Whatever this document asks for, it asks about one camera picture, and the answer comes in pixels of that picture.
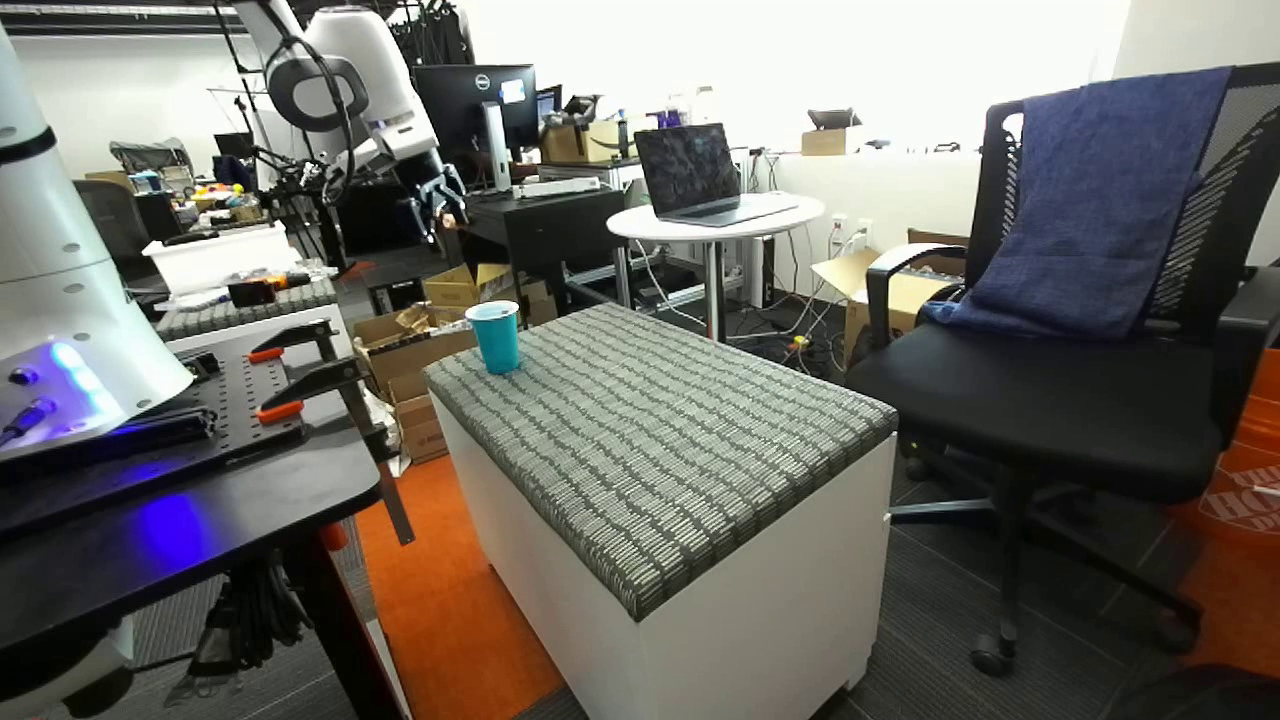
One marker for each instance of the teal blue mug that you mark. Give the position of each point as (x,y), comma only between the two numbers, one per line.
(497,341)

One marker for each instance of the large brown cardboard box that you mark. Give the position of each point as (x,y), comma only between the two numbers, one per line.
(402,356)

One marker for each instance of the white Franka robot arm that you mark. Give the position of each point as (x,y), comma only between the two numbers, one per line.
(54,265)

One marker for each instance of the yellowish cardboard box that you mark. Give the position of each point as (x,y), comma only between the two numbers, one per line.
(461,285)

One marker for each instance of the cardboard box with clutter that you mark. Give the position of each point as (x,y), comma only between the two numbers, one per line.
(583,143)

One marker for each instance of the grey perforated mounting plate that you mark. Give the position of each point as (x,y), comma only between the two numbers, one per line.
(224,403)

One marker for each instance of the round white table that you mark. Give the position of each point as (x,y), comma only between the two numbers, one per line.
(707,225)

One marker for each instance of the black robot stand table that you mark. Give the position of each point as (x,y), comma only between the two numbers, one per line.
(161,521)

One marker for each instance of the white paper stack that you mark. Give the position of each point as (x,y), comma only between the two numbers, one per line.
(222,260)

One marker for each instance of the dark blue blanket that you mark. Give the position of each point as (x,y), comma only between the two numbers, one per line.
(1092,215)

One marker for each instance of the black office desk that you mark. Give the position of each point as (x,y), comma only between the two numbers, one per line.
(532,225)

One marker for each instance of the black office chair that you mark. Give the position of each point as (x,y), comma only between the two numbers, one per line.
(1067,403)

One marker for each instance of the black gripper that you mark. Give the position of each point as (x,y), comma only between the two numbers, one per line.
(435,173)

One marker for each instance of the small closed cardboard box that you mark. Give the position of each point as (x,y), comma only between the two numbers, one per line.
(831,137)

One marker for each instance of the white cabinet with grey cushion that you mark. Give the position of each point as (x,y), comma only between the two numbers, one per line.
(667,453)

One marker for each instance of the open flat cardboard box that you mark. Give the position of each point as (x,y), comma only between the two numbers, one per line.
(853,285)

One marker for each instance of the grey open laptop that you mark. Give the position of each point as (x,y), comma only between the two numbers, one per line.
(686,164)

